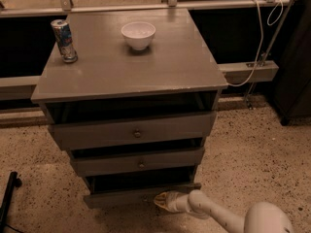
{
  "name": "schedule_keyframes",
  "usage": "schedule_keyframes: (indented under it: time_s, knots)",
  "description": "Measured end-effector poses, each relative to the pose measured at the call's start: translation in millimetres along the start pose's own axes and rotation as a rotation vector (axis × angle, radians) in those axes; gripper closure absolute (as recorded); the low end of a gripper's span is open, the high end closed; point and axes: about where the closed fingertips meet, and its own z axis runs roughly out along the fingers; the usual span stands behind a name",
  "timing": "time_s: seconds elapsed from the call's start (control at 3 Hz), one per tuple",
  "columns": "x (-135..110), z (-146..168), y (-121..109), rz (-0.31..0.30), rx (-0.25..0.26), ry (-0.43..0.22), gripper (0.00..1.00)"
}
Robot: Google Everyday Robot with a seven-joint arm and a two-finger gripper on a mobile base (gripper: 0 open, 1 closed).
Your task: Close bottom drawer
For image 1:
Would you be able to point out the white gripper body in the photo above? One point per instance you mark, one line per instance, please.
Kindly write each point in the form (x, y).
(179, 203)

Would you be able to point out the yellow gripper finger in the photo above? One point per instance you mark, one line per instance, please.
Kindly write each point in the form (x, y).
(164, 200)

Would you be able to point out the grey bottom drawer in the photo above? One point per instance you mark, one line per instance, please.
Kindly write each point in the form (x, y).
(138, 187)

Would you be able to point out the grey drawer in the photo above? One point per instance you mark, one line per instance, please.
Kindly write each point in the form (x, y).
(96, 134)
(138, 187)
(137, 162)

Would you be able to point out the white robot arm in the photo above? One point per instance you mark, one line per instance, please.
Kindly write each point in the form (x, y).
(262, 217)

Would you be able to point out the grey middle drawer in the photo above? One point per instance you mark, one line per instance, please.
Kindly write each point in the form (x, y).
(137, 162)

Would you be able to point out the grey top drawer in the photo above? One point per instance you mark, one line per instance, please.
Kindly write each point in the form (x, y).
(96, 134)

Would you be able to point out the grey wooden drawer cabinet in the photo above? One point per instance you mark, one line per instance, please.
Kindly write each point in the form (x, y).
(98, 37)

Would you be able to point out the thin metal diagonal rod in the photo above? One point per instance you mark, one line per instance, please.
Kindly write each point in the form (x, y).
(248, 94)

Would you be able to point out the black stand leg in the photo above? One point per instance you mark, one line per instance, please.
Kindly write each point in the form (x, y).
(13, 181)

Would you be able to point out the white ceramic bowl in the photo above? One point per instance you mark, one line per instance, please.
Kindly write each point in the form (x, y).
(139, 34)

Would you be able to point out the dark cabinet at right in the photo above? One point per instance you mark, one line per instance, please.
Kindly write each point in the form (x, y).
(292, 88)

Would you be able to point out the blue silver drink can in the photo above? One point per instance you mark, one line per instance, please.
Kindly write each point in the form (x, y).
(63, 36)

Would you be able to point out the metal rail frame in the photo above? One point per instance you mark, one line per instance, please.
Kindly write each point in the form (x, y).
(101, 81)

